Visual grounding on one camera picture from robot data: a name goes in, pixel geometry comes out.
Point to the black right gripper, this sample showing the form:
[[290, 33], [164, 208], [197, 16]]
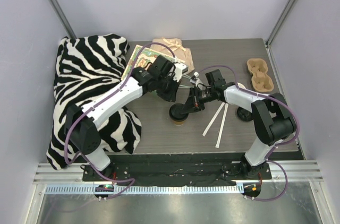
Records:
[[193, 97]]

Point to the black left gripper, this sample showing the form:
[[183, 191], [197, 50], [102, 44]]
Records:
[[167, 93]]

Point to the black plastic cup lid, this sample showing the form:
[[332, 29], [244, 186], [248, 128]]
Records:
[[176, 114]]

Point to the brown paper coffee cup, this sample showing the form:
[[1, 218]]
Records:
[[178, 122]]

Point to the green illustrated paper bag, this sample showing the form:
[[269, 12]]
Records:
[[145, 67]]

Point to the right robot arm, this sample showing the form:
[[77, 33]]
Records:
[[273, 120]]

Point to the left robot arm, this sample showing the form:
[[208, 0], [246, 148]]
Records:
[[82, 123]]

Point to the white wrapped straw left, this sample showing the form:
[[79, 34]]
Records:
[[213, 119]]

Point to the white wrapped straw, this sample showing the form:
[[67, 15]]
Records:
[[213, 119], [217, 145]]

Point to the white wrapped straw right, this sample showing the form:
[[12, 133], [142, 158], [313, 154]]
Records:
[[217, 145]]

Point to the beige cloth pouch with ribbon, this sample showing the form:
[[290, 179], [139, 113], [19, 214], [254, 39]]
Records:
[[183, 53]]

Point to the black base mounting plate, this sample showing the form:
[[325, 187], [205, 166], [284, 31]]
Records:
[[182, 157]]

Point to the brown cardboard cup carrier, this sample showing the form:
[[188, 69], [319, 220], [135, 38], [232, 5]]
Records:
[[260, 80]]

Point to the zebra print plush blanket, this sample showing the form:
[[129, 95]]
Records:
[[85, 69]]

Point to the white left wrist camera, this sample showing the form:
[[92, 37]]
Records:
[[179, 71]]

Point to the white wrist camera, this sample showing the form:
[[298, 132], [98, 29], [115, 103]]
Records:
[[195, 81], [179, 71]]

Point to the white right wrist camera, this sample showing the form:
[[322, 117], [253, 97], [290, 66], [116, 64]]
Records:
[[195, 81]]

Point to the white slotted cable duct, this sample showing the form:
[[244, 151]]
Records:
[[54, 189]]

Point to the aluminium frame rail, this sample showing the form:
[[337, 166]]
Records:
[[155, 174]]

